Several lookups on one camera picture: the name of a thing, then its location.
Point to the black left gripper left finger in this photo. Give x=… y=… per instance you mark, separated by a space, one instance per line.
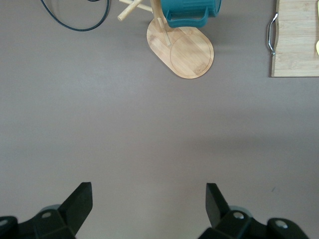
x=74 y=206

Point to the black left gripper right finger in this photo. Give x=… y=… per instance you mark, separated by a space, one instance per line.
x=216 y=209

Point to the teal ribbed cup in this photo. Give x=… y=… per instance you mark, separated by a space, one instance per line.
x=184 y=7

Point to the brown table cover mat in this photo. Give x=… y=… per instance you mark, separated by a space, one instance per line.
x=149 y=124

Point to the wooden mug tree stand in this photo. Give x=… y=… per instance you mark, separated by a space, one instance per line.
x=189 y=54

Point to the wooden cutting board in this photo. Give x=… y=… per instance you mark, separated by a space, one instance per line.
x=294 y=49

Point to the yellow plastic fork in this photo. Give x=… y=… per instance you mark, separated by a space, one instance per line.
x=317 y=48

